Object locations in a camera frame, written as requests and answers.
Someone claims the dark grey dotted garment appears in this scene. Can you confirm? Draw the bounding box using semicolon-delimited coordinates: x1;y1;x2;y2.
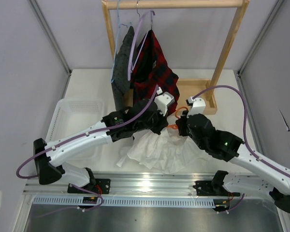
111;26;134;111

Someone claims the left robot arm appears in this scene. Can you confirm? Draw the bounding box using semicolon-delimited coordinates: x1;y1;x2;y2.
34;95;173;193

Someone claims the aluminium frame post left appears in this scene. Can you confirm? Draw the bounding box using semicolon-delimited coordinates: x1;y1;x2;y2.
28;0;72;75

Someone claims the orange hanger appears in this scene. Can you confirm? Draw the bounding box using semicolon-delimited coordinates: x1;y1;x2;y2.
167;106;188;130

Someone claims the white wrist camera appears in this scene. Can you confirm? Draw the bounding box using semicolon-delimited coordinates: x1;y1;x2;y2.
186;97;206;118
154;87;175;116

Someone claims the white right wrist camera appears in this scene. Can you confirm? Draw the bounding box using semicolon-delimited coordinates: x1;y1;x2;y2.
186;97;206;118

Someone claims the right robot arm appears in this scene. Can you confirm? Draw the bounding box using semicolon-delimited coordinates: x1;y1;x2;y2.
175;114;290;214

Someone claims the red black plaid garment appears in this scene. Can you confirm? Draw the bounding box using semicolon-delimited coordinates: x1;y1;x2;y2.
131;30;180;115

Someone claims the light blue hanger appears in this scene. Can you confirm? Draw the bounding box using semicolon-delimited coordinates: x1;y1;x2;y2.
110;0;132;84

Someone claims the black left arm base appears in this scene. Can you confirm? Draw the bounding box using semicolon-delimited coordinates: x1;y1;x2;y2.
67;178;111;195

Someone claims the white plastic basket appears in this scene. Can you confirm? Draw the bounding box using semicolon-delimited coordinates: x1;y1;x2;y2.
42;98;105;162

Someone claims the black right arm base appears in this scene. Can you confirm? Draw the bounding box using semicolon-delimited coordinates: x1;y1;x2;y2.
192;180;229;196

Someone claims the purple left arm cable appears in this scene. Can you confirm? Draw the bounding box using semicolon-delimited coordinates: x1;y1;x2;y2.
16;84;160;213

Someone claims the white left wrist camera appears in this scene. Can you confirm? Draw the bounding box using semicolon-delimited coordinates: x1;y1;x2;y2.
154;87;175;116

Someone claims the slotted cable duct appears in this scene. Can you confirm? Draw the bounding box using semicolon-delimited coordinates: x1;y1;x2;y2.
33;195;215;208

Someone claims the white pleated skirt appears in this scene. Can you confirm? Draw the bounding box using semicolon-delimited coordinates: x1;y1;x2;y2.
116;128;208;174

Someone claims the aluminium mounting rail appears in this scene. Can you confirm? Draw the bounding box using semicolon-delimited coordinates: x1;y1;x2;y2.
23;173;274;198

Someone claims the aluminium frame post right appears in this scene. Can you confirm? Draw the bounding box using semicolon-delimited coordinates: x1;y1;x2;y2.
236;0;285;75

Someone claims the aluminium frame post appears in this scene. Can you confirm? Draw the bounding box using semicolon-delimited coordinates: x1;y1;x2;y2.
236;0;285;75
28;0;72;75

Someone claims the purple hanger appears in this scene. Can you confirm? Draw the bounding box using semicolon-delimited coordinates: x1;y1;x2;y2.
128;0;156;82

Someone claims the wooden clothes rack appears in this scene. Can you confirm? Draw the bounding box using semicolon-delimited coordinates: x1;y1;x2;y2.
101;0;249;106

